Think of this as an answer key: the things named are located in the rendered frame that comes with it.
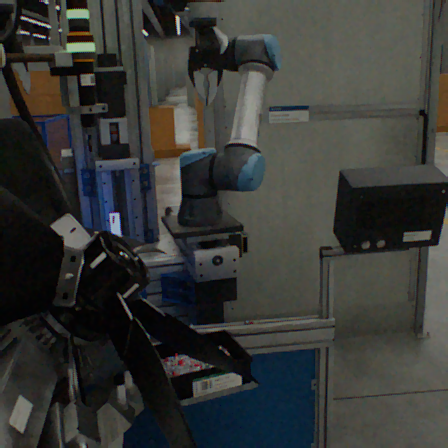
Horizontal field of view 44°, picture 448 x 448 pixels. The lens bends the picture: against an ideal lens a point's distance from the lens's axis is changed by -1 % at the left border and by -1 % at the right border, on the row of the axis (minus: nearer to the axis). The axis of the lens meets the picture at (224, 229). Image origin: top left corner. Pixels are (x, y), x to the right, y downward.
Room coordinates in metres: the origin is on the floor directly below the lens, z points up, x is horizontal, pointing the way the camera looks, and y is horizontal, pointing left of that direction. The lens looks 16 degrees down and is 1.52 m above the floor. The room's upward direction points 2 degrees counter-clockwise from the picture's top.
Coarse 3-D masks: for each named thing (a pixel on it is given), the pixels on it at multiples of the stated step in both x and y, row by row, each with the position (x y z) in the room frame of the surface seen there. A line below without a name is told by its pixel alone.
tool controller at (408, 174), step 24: (360, 168) 1.42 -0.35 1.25; (384, 168) 1.42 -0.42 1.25; (408, 168) 1.42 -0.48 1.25; (432, 168) 1.42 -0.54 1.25; (360, 192) 1.32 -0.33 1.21; (384, 192) 1.32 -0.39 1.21; (408, 192) 1.33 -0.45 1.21; (432, 192) 1.34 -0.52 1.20; (336, 216) 1.43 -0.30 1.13; (360, 216) 1.33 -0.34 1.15; (384, 216) 1.34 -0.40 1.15; (408, 216) 1.35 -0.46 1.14; (432, 216) 1.36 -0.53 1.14; (360, 240) 1.35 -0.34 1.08; (384, 240) 1.36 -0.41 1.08; (408, 240) 1.37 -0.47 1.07; (432, 240) 1.38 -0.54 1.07
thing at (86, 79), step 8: (72, 64) 0.95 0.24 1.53; (80, 64) 0.95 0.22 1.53; (88, 64) 0.95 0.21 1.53; (80, 72) 0.95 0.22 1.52; (88, 72) 0.95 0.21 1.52; (80, 80) 0.95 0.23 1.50; (88, 80) 0.95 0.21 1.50; (80, 88) 0.95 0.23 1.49; (88, 88) 0.95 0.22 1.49; (80, 96) 0.95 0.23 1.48; (88, 96) 0.95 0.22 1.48; (80, 104) 0.95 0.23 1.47; (88, 104) 0.95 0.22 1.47; (80, 120) 0.96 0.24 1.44; (88, 120) 0.95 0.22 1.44
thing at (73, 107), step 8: (56, 56) 0.92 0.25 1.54; (64, 56) 0.93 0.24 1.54; (48, 64) 0.94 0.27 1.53; (56, 64) 0.92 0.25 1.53; (64, 64) 0.93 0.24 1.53; (56, 72) 0.93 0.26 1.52; (64, 72) 0.92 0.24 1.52; (72, 72) 0.93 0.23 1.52; (64, 80) 0.94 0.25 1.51; (72, 80) 0.94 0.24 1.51; (64, 88) 0.94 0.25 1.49; (72, 88) 0.93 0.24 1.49; (64, 96) 0.94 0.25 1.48; (72, 96) 0.93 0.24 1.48; (64, 104) 0.94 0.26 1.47; (72, 104) 0.93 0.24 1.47; (96, 104) 0.97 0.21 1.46; (104, 104) 0.96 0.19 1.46; (72, 112) 0.93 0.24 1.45; (80, 112) 0.93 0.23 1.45; (88, 112) 0.93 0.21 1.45; (96, 112) 0.94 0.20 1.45
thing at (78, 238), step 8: (64, 216) 0.92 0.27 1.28; (56, 224) 0.91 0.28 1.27; (64, 224) 0.91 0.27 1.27; (72, 224) 0.92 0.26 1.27; (64, 232) 0.90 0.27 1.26; (72, 232) 0.91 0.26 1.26; (80, 232) 0.91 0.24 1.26; (64, 240) 0.89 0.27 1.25; (72, 240) 0.90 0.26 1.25; (80, 240) 0.90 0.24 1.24; (88, 240) 0.91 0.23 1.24; (80, 248) 0.90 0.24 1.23
